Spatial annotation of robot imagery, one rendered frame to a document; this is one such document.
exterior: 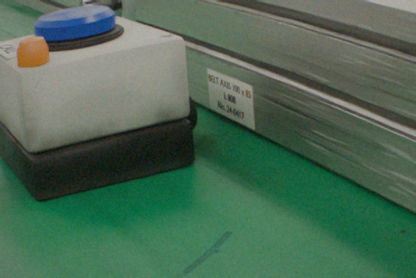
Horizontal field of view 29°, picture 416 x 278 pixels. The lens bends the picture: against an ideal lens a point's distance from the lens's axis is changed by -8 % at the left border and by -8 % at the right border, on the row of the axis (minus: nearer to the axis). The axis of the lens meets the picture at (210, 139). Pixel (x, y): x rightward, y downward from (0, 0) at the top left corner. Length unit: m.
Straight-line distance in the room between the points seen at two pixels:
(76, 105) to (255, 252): 0.10
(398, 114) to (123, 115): 0.12
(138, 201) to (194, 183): 0.03
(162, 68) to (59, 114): 0.05
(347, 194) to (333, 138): 0.03
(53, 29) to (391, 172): 0.16
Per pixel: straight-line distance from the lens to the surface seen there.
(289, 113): 0.39
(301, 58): 0.37
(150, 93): 0.37
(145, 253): 0.31
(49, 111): 0.35
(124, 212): 0.34
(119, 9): 0.56
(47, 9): 0.85
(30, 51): 0.35
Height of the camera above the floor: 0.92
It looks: 19 degrees down
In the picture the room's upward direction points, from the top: 4 degrees counter-clockwise
